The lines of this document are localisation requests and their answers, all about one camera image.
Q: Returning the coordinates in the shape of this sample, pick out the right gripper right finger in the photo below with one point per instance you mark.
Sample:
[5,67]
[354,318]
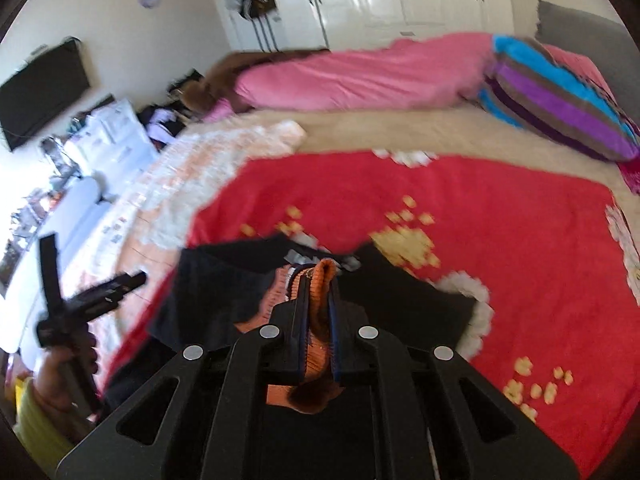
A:
[434,416]

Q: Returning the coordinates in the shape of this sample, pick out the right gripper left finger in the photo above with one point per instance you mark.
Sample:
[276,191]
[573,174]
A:
[202,416]

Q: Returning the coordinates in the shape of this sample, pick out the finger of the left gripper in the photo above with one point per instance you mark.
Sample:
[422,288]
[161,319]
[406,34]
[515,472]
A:
[136,281]
[112,290]

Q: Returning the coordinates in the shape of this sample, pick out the black sweater with orange patches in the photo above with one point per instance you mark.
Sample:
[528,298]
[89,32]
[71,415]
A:
[310,304]

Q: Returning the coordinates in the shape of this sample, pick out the yellow sleeve forearm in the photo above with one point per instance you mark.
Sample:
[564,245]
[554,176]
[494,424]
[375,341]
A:
[42,441]

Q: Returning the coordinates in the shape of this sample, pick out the dark clothes pile on chair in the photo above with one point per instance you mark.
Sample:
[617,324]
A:
[164,122]

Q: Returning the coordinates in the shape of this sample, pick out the person's left hand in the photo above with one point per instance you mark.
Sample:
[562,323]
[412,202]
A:
[50,386]

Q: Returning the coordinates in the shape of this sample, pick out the white lace floral blanket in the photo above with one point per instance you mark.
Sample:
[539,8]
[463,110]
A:
[146,227]

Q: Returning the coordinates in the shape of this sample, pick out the white drawer cabinet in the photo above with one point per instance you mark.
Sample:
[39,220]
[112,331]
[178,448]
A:
[112,145]

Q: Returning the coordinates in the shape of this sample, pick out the red floral blanket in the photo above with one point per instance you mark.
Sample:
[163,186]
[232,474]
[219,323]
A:
[533,277]

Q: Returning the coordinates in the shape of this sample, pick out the beige bed sheet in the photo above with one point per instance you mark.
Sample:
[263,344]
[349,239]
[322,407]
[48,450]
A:
[459,130]

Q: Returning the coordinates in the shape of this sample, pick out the magenta patterned cloth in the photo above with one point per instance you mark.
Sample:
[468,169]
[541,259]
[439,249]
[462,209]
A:
[630,172]

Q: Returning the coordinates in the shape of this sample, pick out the white door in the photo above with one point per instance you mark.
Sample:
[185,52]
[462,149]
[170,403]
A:
[252,25]

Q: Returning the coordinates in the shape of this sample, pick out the pink quilt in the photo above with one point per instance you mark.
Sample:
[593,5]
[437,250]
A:
[407,75]

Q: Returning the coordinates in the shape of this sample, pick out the striped purple blue pillow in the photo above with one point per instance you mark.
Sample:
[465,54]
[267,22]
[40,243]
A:
[527,87]

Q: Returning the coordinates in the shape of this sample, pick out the black wall television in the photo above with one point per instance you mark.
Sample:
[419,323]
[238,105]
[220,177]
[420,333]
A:
[40,91]

